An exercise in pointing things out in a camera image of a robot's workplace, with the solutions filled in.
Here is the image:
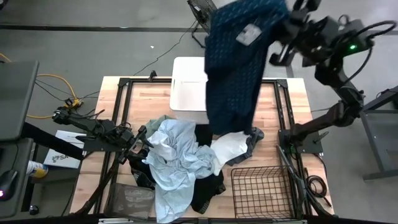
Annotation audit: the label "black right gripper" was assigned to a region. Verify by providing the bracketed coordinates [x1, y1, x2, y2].
[279, 0, 341, 60]

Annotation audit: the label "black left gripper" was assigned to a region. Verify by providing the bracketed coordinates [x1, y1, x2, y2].
[116, 125, 155, 166]

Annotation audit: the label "black ribbed cloth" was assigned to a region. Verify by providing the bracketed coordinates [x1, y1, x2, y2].
[127, 149, 156, 189]

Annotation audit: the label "black cloth with grey print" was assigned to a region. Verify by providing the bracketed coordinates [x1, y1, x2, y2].
[190, 169, 226, 215]

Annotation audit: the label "white cloth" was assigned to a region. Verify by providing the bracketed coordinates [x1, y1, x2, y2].
[210, 130, 251, 175]

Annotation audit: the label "dark blue patterned cloth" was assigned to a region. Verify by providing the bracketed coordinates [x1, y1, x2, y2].
[204, 0, 292, 136]

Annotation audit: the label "grey and black shorts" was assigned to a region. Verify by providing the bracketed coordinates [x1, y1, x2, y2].
[225, 126, 265, 167]

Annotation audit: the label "sage green cloth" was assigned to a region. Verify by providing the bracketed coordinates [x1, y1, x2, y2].
[145, 114, 175, 139]

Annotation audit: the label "light blue cloth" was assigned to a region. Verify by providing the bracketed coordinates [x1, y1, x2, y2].
[142, 119, 223, 224]

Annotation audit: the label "clear plastic bag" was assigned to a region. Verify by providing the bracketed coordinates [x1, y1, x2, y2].
[105, 182, 155, 220]

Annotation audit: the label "white perforated plastic basket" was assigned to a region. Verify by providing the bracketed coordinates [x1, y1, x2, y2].
[170, 56, 218, 124]

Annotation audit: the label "yellow power strip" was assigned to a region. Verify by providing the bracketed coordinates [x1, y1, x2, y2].
[63, 98, 85, 110]

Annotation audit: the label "white printed paper sheet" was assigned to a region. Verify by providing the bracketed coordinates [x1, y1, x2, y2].
[42, 129, 87, 169]

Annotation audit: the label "black desk bar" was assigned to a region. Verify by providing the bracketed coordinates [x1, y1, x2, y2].
[20, 122, 85, 161]

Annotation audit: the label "white and yellow bottle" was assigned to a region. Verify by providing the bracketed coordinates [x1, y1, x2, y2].
[26, 160, 49, 179]

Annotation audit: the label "black floor fan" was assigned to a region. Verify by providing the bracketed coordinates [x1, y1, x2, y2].
[187, 0, 218, 49]

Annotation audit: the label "dark grey monitor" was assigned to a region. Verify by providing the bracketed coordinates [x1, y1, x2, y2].
[0, 60, 40, 142]

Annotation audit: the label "black computer mouse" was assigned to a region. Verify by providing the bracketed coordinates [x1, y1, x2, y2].
[0, 170, 19, 202]

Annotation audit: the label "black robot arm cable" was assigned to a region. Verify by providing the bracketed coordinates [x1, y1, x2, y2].
[340, 20, 398, 85]

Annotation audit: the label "thin black floor cable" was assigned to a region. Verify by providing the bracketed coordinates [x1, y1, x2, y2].
[133, 18, 199, 77]

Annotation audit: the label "yellow power cable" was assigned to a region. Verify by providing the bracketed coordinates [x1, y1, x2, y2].
[0, 52, 85, 119]

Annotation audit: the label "black wire basket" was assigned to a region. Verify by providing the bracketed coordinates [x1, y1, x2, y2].
[230, 166, 296, 220]

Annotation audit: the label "black coiled cable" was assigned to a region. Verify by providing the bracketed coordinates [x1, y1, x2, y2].
[304, 167, 332, 208]

